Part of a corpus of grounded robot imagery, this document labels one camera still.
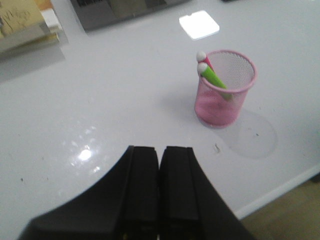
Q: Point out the grey open laptop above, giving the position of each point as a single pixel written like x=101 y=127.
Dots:
x=96 y=14

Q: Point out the bottom cream book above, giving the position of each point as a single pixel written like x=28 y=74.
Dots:
x=47 y=40

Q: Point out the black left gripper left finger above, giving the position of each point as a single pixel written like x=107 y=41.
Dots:
x=122 y=205

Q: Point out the pink marker pen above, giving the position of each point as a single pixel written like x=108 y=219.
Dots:
x=202 y=57

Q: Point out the pink mesh pen holder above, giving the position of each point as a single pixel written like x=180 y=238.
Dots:
x=225 y=76

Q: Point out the green marker pen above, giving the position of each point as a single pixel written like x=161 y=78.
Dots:
x=210 y=79

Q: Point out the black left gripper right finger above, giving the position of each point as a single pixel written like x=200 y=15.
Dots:
x=190 y=207

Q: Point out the yellow top book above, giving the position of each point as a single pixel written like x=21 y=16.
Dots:
x=22 y=22

